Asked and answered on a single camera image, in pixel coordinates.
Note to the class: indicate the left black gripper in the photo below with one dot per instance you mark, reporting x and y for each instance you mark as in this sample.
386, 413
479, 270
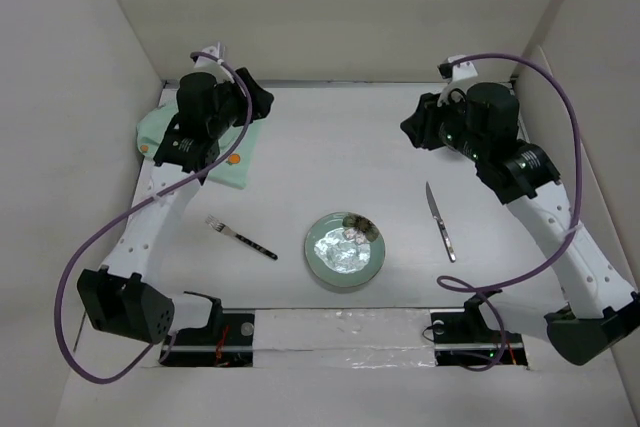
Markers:
259, 98

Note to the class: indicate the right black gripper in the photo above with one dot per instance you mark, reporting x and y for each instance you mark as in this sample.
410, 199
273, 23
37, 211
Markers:
420, 124

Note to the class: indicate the green cartoon print cloth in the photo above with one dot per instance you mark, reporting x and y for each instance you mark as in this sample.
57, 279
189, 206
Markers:
233, 172

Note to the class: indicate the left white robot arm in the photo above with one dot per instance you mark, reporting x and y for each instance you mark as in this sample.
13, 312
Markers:
120, 297

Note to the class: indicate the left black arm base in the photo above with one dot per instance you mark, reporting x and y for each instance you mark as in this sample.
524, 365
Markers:
205, 334

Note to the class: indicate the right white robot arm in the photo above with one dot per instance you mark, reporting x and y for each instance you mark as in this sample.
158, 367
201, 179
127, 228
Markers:
601, 307

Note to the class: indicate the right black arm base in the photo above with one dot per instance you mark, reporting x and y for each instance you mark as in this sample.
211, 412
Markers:
461, 338

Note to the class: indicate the silver table knife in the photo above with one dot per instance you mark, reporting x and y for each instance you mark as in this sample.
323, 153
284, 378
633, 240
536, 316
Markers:
440, 223

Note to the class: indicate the green floral plate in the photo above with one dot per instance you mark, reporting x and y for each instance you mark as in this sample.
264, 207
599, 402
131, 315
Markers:
344, 250

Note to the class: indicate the fork with black handle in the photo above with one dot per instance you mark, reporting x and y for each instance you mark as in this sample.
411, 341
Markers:
222, 228

